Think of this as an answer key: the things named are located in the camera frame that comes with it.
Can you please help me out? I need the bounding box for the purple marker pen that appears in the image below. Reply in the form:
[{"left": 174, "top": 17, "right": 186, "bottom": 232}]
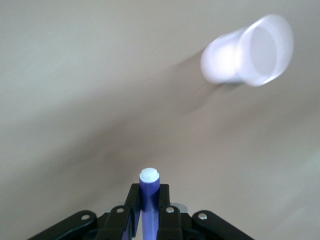
[{"left": 138, "top": 167, "right": 161, "bottom": 240}]

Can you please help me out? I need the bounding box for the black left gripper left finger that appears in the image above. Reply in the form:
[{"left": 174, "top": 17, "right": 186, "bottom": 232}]
[{"left": 96, "top": 183, "right": 143, "bottom": 240}]

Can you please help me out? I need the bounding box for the white plastic cup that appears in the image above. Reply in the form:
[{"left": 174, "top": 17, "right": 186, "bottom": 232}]
[{"left": 199, "top": 13, "right": 294, "bottom": 88}]

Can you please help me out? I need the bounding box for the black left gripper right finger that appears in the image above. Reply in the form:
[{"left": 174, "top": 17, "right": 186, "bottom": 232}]
[{"left": 156, "top": 183, "right": 183, "bottom": 240}]

